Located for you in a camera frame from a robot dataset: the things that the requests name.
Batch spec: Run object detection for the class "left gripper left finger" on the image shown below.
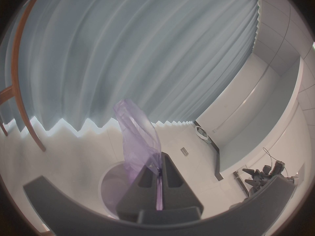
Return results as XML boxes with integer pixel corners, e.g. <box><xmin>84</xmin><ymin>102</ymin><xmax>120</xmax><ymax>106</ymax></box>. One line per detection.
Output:
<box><xmin>116</xmin><ymin>156</ymin><xmax>159</xmax><ymax>222</ymax></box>

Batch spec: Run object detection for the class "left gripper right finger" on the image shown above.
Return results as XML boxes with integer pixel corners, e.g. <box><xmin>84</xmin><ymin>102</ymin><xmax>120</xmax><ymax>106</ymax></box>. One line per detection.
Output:
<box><xmin>162</xmin><ymin>152</ymin><xmax>204</xmax><ymax>217</ymax></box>

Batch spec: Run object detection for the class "purple plastic bag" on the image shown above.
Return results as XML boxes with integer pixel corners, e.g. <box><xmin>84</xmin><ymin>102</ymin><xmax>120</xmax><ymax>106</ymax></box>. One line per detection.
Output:
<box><xmin>113</xmin><ymin>98</ymin><xmax>163</xmax><ymax>211</ymax></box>

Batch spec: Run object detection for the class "white trash bin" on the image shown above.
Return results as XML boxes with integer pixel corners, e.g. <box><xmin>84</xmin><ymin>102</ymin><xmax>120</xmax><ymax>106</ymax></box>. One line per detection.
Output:
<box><xmin>98</xmin><ymin>160</ymin><xmax>158</xmax><ymax>220</ymax></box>

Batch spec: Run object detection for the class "pale blue curtain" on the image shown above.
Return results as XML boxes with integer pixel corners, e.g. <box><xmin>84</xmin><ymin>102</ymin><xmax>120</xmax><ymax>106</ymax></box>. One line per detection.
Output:
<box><xmin>0</xmin><ymin>0</ymin><xmax>261</xmax><ymax>139</ymax></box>

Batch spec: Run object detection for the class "wooden chair with white cushions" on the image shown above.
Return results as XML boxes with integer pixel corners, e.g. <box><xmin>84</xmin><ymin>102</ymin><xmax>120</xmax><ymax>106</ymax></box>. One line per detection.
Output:
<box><xmin>0</xmin><ymin>0</ymin><xmax>48</xmax><ymax>152</ymax></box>

